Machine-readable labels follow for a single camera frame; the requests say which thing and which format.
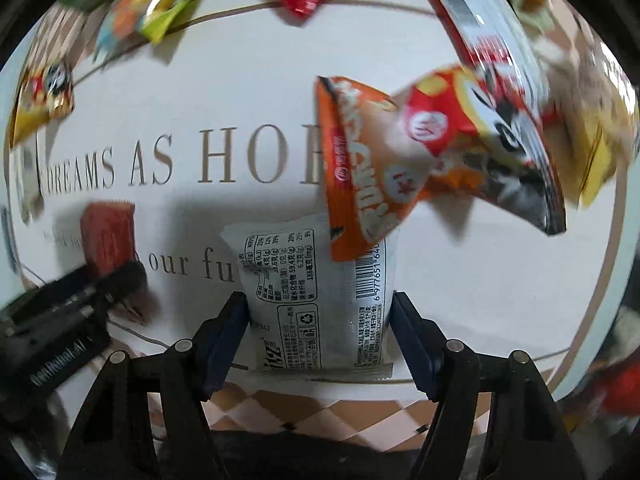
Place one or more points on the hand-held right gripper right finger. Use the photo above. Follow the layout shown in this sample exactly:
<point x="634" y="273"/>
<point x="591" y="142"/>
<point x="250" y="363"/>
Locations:
<point x="417" y="355"/>

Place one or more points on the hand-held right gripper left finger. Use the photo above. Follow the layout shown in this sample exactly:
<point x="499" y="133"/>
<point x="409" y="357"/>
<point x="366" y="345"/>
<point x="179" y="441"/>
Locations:
<point x="220" y="355"/>

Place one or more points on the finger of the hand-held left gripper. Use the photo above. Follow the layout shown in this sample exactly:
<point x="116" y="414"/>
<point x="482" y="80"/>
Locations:
<point x="70" y="285"/>
<point x="125" y="282"/>

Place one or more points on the dark red snack packet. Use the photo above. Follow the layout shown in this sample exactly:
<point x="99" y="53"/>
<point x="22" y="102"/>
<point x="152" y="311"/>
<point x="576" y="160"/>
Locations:
<point x="107" y="235"/>

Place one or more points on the checkered printed tablecloth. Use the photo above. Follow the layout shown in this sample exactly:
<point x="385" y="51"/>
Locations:
<point x="200" y="110"/>

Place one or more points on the orange snack packet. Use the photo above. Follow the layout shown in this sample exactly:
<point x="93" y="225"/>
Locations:
<point x="360" y="170"/>

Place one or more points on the yellow panda snack packet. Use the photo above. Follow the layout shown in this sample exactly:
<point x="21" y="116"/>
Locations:
<point x="42" y="90"/>

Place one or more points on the red panda snack packet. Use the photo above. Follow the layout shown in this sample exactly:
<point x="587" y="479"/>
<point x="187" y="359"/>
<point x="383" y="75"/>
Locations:
<point x="490" y="140"/>

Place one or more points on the colourful candy packet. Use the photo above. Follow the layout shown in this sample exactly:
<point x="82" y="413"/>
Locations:
<point x="150" y="5"/>

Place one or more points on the large red white snack packet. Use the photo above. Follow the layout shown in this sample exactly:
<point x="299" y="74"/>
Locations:
<point x="480" y="15"/>

